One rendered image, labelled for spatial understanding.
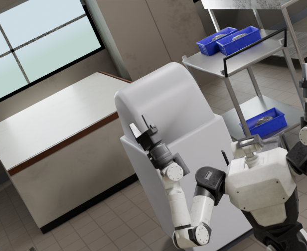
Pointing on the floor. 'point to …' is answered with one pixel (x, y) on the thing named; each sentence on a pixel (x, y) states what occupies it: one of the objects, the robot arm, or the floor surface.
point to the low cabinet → (66, 150)
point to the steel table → (302, 46)
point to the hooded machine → (180, 146)
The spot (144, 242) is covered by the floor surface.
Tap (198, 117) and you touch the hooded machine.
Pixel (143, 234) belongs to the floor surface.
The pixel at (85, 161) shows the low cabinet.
